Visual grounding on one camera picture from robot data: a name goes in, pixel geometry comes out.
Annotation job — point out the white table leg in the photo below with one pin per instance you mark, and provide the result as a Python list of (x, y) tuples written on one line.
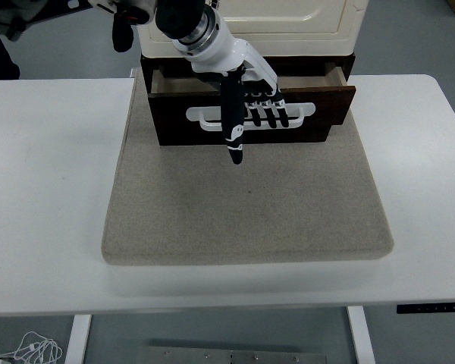
[(77, 339), (362, 337)]

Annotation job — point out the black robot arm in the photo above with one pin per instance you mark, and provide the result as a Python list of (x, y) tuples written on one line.
[(178, 15)]

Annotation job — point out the beige fabric mat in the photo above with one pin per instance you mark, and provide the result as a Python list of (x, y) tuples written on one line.
[(246, 204)]

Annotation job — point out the dark wooden drawer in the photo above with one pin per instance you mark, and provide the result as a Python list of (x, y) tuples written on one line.
[(326, 110)]

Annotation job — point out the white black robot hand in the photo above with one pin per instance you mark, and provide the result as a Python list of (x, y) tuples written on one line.
[(227, 53)]

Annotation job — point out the black table control panel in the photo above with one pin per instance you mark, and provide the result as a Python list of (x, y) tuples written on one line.
[(432, 308)]

